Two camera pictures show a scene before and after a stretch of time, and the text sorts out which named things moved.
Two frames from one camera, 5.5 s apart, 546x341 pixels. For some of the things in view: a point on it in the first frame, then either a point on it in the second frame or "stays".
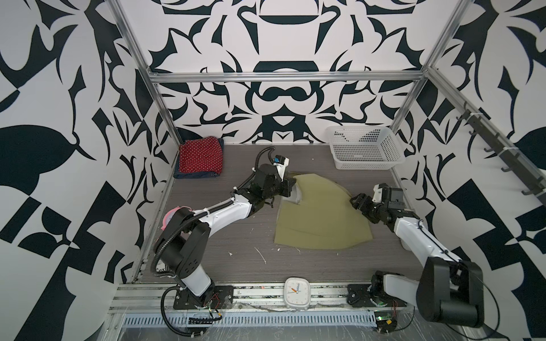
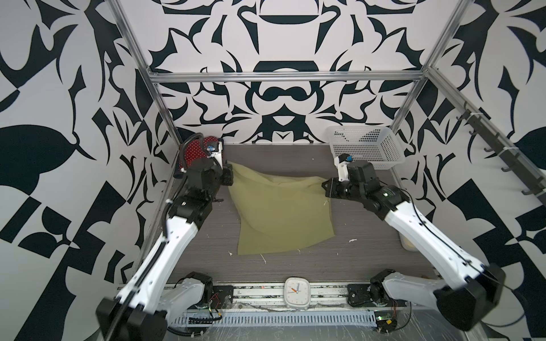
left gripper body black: x=284 y=187 → x=227 y=174
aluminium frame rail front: x=142 y=298 stays
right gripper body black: x=375 y=211 → x=347 y=190
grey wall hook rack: x=536 y=182 stays
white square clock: x=297 y=293 stays
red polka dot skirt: x=201 y=155 stays
